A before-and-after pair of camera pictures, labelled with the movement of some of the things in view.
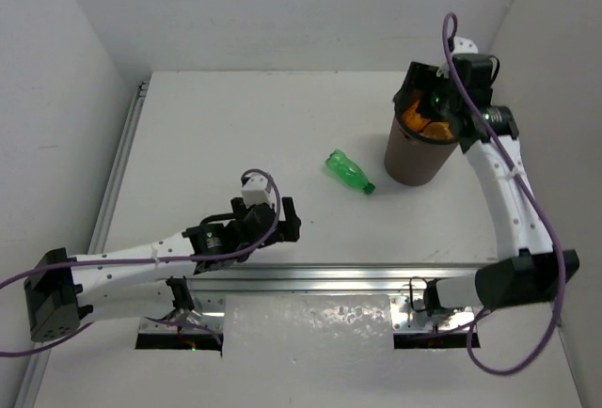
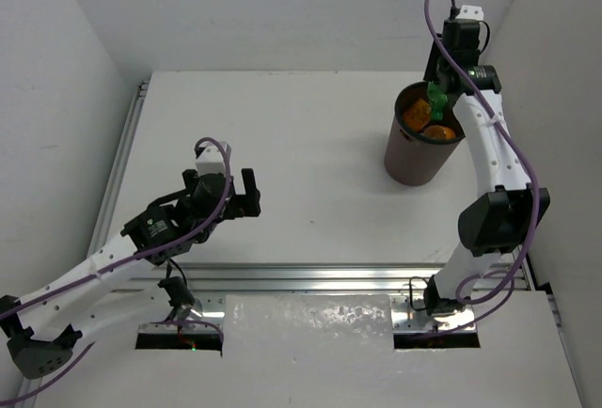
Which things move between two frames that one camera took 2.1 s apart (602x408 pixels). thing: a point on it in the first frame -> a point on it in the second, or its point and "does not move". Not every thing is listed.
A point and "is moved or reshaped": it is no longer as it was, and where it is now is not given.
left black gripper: (275, 227) -> (230, 198)
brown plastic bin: (415, 159) does not move
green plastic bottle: (349, 170) is moved or reshaped
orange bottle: (415, 120) does not move
